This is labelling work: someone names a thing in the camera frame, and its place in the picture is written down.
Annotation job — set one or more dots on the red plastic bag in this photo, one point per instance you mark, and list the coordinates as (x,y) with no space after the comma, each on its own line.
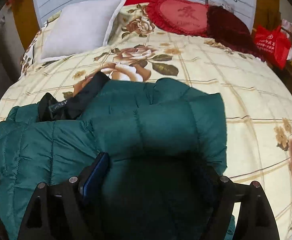
(274,45)

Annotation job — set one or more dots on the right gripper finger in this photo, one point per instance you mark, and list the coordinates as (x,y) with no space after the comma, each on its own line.
(92,177)

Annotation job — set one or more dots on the white square pillow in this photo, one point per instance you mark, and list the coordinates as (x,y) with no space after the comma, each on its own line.
(81,27)

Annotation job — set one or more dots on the grey wardrobe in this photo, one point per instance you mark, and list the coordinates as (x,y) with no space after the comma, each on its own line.
(11,50)

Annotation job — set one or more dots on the red heart-shaped cushion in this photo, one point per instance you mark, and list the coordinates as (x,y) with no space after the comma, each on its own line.
(181,17)

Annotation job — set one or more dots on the dark red velvet cushion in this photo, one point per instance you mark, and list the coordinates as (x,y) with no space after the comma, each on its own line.
(225,28)

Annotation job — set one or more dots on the dark green quilted jacket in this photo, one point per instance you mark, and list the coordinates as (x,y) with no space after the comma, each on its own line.
(159,137)

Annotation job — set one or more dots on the floral checked bed quilt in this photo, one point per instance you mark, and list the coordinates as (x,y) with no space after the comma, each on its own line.
(258,106)

